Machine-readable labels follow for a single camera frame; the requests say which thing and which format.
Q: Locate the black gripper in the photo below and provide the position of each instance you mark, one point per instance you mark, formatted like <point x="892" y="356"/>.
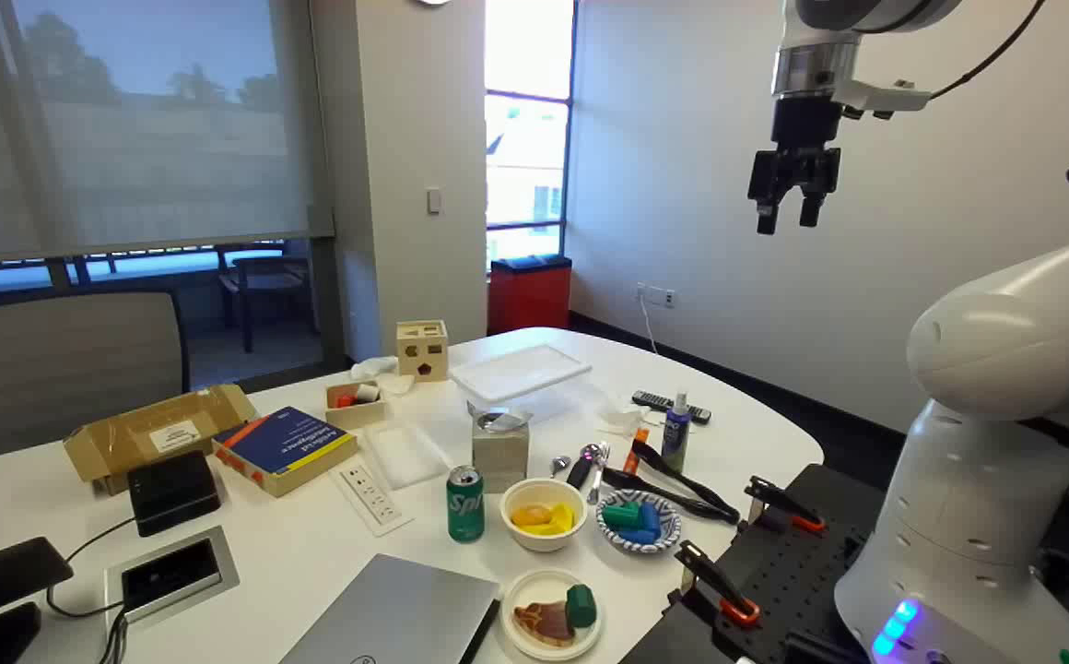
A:
<point x="805" y="141"/>

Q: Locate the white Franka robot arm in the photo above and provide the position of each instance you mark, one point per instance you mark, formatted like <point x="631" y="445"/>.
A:
<point x="999" y="429"/>

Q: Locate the black remote control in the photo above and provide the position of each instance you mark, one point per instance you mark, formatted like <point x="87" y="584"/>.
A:
<point x="649" y="398"/>

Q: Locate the small spray bottle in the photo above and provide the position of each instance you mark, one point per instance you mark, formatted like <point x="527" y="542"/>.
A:
<point x="677" y="431"/>

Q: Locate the red bin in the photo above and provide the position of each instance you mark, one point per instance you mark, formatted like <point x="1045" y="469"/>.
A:
<point x="527" y="295"/>

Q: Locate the black tongs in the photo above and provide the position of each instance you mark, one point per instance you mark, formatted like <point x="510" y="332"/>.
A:
<point x="682" y="482"/>

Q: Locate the clear plastic container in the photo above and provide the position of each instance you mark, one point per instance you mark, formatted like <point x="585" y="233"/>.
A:
<point x="522" y="371"/>

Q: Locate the blue patterned bowl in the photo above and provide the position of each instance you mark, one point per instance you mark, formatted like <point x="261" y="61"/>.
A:
<point x="667" y="527"/>

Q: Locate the black mounting board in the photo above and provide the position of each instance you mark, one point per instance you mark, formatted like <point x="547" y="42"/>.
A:
<point x="794" y="573"/>

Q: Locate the yellow toy food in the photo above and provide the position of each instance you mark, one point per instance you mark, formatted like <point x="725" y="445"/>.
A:
<point x="542" y="516"/>

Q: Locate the wooden shape sorter box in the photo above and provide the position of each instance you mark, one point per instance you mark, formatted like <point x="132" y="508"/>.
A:
<point x="422" y="351"/>

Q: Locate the white bowl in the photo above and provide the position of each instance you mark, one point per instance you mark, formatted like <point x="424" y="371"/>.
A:
<point x="542" y="540"/>

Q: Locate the green soda can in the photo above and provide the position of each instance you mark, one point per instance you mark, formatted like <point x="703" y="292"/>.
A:
<point x="467" y="504"/>

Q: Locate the green toy vegetable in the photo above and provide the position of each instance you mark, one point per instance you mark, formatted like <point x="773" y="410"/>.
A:
<point x="579" y="606"/>

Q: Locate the clear plastic bag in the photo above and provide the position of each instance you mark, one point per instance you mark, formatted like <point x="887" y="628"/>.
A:
<point x="408" y="455"/>

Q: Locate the small wooden tray box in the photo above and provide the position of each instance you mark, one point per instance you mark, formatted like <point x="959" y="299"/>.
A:
<point x="355" y="398"/>

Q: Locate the toy pizza slice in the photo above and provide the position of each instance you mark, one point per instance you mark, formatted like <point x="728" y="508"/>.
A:
<point x="542" y="619"/>

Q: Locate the white power strip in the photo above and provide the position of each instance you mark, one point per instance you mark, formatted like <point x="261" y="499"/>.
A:
<point x="375" y="497"/>

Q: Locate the white plate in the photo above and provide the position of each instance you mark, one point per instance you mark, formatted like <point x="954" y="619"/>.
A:
<point x="522" y="640"/>

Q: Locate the dark outdoor chair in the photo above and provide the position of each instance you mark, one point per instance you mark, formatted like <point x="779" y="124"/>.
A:
<point x="268" y="278"/>

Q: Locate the blue book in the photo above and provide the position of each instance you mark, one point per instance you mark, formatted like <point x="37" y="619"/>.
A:
<point x="284" y="445"/>

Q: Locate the grey roller window blind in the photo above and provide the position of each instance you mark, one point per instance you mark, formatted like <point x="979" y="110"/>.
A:
<point x="132" y="133"/>

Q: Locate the small black box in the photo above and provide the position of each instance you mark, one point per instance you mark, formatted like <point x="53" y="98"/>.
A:
<point x="173" y="493"/>

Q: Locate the table power outlet panel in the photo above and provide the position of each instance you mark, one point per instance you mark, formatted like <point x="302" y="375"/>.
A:
<point x="172" y="573"/>

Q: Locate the grey office chair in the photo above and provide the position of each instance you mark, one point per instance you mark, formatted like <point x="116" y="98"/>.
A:
<point x="62" y="361"/>

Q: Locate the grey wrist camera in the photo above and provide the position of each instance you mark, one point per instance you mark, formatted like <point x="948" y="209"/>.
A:
<point x="887" y="98"/>

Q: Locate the white wall outlet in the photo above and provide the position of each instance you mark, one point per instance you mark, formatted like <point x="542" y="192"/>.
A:
<point x="662" y="295"/>

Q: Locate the white light switch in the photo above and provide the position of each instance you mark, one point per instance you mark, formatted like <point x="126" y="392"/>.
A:
<point x="431" y="201"/>

